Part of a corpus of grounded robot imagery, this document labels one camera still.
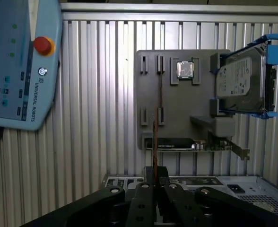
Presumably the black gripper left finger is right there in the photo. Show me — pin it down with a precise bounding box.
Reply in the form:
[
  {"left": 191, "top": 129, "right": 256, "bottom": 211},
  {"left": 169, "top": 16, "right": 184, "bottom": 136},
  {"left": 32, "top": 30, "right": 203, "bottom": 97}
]
[{"left": 23, "top": 166, "right": 157, "bottom": 227}]

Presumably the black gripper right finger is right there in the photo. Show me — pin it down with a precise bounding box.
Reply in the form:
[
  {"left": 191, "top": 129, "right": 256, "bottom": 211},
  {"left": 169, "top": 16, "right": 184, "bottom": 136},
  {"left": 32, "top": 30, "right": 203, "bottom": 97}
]
[{"left": 158, "top": 166, "right": 267, "bottom": 227}]

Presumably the green RAM stick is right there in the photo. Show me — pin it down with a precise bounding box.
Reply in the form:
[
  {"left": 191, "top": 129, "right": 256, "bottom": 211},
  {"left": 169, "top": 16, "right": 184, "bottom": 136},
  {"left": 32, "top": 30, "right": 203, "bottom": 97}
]
[{"left": 152, "top": 107, "right": 160, "bottom": 187}]

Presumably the black PC case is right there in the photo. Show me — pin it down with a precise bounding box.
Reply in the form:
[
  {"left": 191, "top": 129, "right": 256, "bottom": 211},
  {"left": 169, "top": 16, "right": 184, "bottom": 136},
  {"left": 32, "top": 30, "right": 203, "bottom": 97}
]
[{"left": 102, "top": 175, "right": 278, "bottom": 227}]

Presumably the grey parts rack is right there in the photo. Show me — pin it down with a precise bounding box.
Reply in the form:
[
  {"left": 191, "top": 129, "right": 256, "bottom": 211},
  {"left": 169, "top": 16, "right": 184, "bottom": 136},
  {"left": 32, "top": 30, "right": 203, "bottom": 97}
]
[{"left": 136, "top": 49, "right": 235, "bottom": 152}]

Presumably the silver CPU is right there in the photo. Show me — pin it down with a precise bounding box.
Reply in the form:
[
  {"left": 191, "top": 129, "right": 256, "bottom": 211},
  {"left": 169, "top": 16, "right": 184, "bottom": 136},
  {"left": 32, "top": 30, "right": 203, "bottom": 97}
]
[{"left": 176, "top": 61, "right": 193, "bottom": 79}]

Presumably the hard disk in blue carrier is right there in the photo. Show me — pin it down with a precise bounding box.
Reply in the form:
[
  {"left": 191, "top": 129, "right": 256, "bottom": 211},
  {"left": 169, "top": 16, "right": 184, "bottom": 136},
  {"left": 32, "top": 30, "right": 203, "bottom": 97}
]
[{"left": 209, "top": 33, "right": 278, "bottom": 119}]

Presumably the pale blue teach pendant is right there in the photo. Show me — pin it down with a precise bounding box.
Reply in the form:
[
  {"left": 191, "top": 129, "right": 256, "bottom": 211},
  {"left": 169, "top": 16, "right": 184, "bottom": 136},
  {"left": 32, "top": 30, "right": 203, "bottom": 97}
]
[{"left": 0, "top": 0, "right": 63, "bottom": 132}]

